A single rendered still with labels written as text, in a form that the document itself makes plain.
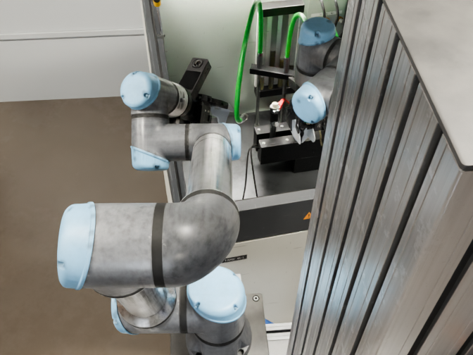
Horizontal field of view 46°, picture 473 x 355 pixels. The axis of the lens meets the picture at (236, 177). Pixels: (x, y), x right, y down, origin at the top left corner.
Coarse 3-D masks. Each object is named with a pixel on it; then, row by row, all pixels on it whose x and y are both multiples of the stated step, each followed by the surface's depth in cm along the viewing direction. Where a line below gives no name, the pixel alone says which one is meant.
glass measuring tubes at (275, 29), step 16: (288, 0) 176; (272, 16) 177; (288, 16) 177; (256, 32) 183; (272, 32) 181; (256, 48) 187; (272, 48) 185; (272, 64) 190; (256, 80) 197; (272, 80) 196; (288, 80) 198
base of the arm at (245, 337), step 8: (248, 328) 125; (192, 336) 121; (240, 336) 120; (248, 336) 124; (192, 344) 122; (200, 344) 120; (208, 344) 118; (216, 344) 117; (224, 344) 117; (232, 344) 119; (240, 344) 122; (248, 344) 124; (192, 352) 123; (200, 352) 123; (208, 352) 119; (216, 352) 119; (224, 352) 119; (232, 352) 120; (240, 352) 124
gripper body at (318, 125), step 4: (296, 84) 128; (296, 88) 128; (292, 108) 135; (292, 112) 136; (296, 116) 132; (296, 120) 133; (300, 120) 130; (320, 120) 132; (296, 124) 134; (300, 124) 131; (304, 124) 133; (308, 124) 133; (312, 124) 135; (316, 124) 133; (320, 124) 133; (324, 124) 134; (296, 128) 134; (300, 128) 135; (308, 128) 134; (312, 128) 134; (316, 128) 134; (320, 128) 134; (324, 128) 134
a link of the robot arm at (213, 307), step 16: (224, 272) 113; (192, 288) 110; (208, 288) 110; (224, 288) 111; (240, 288) 112; (192, 304) 109; (208, 304) 108; (224, 304) 108; (240, 304) 110; (192, 320) 110; (208, 320) 109; (224, 320) 109; (240, 320) 114; (208, 336) 114; (224, 336) 114
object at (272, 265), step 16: (256, 240) 177; (272, 240) 179; (288, 240) 181; (304, 240) 183; (240, 256) 182; (256, 256) 184; (272, 256) 186; (288, 256) 188; (240, 272) 189; (256, 272) 191; (272, 272) 194; (288, 272) 196; (256, 288) 200; (272, 288) 202; (288, 288) 205; (272, 304) 212; (288, 304) 214; (272, 320) 222; (288, 320) 225
